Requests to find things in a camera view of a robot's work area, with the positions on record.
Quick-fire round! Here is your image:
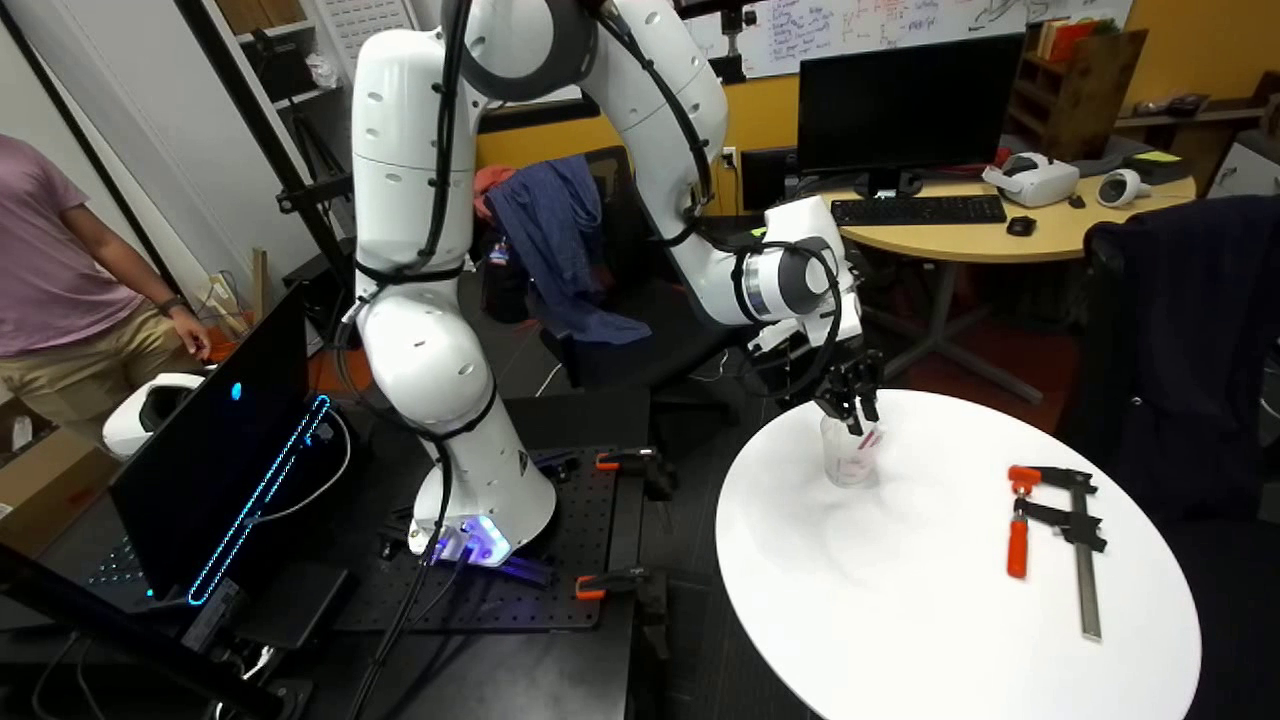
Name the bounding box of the brown wooden shelf box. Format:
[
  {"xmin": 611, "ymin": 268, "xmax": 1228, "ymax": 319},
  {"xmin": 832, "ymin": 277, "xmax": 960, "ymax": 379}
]
[{"xmin": 1004, "ymin": 15, "xmax": 1150, "ymax": 164}]

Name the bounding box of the round wooden desk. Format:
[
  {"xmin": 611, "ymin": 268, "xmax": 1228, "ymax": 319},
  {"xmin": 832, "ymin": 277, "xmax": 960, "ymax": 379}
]
[{"xmin": 832, "ymin": 164, "xmax": 1199, "ymax": 405}]

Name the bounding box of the blue jacket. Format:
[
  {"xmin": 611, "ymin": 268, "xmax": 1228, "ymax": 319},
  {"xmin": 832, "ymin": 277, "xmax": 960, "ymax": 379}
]
[{"xmin": 483, "ymin": 157, "xmax": 656, "ymax": 352}]

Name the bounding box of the red black bar clamp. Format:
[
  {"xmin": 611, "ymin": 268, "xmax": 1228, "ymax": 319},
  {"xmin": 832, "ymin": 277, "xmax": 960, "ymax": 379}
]
[{"xmin": 1004, "ymin": 461, "xmax": 1111, "ymax": 645}]

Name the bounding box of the white headset with dark visor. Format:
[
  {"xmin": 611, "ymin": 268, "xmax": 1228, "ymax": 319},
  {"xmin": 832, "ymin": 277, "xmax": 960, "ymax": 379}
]
[{"xmin": 99, "ymin": 367, "xmax": 213, "ymax": 464}]

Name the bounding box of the white VR controller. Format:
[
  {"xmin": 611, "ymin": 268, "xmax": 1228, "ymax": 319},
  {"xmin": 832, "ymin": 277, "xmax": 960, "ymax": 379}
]
[{"xmin": 1093, "ymin": 164, "xmax": 1150, "ymax": 210}]

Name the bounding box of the white VR headset with strap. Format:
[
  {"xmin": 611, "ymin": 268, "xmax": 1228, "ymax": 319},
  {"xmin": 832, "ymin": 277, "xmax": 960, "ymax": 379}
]
[{"xmin": 978, "ymin": 147, "xmax": 1082, "ymax": 213}]

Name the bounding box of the white perforated panel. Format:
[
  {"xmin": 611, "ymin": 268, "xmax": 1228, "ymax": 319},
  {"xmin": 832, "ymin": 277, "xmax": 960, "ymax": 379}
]
[{"xmin": 311, "ymin": 0, "xmax": 417, "ymax": 50}]

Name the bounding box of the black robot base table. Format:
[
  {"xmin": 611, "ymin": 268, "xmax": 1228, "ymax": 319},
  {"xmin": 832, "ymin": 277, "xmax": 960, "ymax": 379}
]
[{"xmin": 0, "ymin": 384, "xmax": 656, "ymax": 720}]

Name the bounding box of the person in purple shirt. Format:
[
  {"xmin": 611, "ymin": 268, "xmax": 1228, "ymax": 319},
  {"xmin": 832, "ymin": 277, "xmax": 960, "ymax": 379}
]
[{"xmin": 0, "ymin": 134, "xmax": 215, "ymax": 433}]

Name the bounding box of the clear plastic cup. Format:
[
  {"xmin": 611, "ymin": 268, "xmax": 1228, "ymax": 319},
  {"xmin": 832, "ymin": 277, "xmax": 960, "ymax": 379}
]
[{"xmin": 820, "ymin": 409, "xmax": 888, "ymax": 494}]

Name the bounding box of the small orange black clamp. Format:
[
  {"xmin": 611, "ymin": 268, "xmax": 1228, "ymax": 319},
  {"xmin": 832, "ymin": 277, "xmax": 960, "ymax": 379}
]
[
  {"xmin": 590, "ymin": 446, "xmax": 673, "ymax": 494},
  {"xmin": 572, "ymin": 562, "xmax": 656, "ymax": 608}
]

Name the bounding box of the black laptop with blue lines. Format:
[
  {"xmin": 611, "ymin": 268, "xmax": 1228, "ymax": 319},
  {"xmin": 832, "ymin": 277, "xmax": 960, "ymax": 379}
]
[{"xmin": 106, "ymin": 285, "xmax": 357, "ymax": 613}]

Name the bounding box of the black computer monitor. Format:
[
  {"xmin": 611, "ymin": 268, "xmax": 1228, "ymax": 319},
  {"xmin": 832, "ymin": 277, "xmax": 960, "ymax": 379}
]
[{"xmin": 795, "ymin": 31, "xmax": 1026, "ymax": 184}]

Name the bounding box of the brown cardboard box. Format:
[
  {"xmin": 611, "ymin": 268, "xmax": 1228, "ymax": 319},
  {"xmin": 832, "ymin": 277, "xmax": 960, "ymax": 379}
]
[{"xmin": 0, "ymin": 423, "xmax": 115, "ymax": 557}]

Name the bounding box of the dark navy jacket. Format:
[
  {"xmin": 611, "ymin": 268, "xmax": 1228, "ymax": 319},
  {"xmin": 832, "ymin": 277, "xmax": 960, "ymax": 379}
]
[{"xmin": 1111, "ymin": 195, "xmax": 1280, "ymax": 531}]

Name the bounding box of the black keyboard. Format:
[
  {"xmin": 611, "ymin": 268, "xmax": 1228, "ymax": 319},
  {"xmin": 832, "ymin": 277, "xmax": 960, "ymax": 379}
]
[{"xmin": 828, "ymin": 191, "xmax": 1006, "ymax": 230}]

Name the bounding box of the whiteboard with writing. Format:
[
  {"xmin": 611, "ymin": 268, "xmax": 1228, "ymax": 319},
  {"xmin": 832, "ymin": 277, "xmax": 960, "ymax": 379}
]
[{"xmin": 737, "ymin": 0, "xmax": 1134, "ymax": 60}]

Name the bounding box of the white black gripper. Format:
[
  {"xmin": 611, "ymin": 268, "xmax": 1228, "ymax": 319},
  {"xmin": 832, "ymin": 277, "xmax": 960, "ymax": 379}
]
[{"xmin": 750, "ymin": 316, "xmax": 891, "ymax": 442}]

